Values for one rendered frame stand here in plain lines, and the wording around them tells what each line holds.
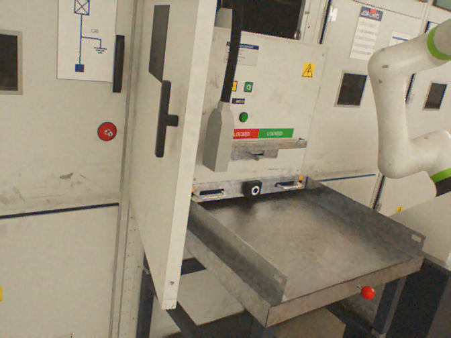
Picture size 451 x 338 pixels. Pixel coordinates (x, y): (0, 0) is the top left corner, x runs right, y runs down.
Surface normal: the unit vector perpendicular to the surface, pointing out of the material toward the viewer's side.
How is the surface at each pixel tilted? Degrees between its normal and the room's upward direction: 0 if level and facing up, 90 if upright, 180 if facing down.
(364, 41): 90
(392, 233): 90
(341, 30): 90
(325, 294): 90
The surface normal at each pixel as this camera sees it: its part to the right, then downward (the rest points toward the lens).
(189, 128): 0.32, 0.35
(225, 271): -0.82, 0.06
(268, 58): 0.56, 0.34
